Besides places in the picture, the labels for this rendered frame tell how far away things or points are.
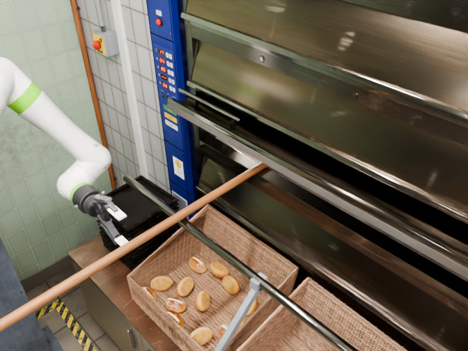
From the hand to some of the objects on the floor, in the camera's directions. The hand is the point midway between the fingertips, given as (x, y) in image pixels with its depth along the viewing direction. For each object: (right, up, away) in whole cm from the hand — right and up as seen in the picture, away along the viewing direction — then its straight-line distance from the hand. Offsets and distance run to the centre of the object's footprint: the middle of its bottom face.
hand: (124, 232), depth 152 cm
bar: (+30, -108, +55) cm, 125 cm away
